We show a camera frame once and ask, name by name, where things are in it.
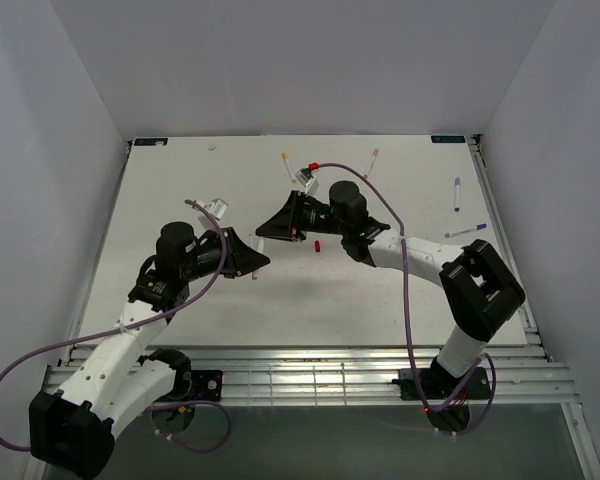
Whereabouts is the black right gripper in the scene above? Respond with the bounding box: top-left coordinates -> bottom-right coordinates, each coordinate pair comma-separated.
256,191 -> 348,243

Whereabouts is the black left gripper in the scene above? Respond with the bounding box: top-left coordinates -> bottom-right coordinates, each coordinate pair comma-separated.
181,226 -> 270,281

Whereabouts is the red white marker body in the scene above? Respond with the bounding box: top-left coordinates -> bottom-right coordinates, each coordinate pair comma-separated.
249,234 -> 261,280

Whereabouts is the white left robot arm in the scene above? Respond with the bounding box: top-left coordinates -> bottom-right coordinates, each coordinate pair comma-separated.
29,222 -> 270,479

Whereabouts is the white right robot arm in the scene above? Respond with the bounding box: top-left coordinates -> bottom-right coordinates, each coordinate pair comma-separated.
256,181 -> 526,397

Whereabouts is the thin purple tipped pen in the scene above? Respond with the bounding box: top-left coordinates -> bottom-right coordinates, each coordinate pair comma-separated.
444,223 -> 488,238

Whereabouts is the yellow capped white marker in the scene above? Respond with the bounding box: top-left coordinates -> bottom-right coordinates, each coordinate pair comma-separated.
281,151 -> 297,184

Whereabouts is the peach capped white marker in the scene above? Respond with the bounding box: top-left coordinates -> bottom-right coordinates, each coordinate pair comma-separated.
363,148 -> 379,179

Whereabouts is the left blue table sticker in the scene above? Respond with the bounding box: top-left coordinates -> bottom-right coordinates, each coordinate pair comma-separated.
133,137 -> 168,147

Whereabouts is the blue table sticker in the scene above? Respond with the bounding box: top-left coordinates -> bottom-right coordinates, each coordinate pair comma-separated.
133,137 -> 168,147
430,135 -> 466,144

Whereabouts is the right blue table sticker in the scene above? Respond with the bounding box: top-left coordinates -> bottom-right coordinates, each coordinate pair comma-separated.
430,135 -> 466,144

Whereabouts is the purple capped white marker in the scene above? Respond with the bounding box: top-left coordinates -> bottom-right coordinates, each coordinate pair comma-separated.
453,177 -> 461,213

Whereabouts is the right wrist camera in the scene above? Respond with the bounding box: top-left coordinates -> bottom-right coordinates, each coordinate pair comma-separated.
295,167 -> 319,196

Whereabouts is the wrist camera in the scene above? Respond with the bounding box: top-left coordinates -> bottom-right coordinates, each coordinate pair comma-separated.
203,198 -> 229,221
295,167 -> 319,196

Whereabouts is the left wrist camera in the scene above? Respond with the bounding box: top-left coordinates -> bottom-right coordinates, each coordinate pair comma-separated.
203,198 -> 229,221

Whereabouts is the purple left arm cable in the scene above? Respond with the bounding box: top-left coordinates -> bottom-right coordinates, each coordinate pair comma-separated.
0,198 -> 234,454

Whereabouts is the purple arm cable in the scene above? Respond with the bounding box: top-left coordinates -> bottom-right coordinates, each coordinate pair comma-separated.
307,160 -> 496,437
0,198 -> 234,454

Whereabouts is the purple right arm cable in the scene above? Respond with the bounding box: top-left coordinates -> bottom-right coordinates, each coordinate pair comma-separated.
307,160 -> 496,437

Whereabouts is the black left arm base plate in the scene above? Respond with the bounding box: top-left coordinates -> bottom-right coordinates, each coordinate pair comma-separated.
173,370 -> 224,402

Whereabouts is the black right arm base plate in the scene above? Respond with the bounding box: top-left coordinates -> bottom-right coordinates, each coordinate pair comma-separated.
391,367 -> 491,400

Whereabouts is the aluminium front rail frame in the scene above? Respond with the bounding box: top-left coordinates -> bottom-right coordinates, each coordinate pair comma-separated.
39,344 -> 581,409

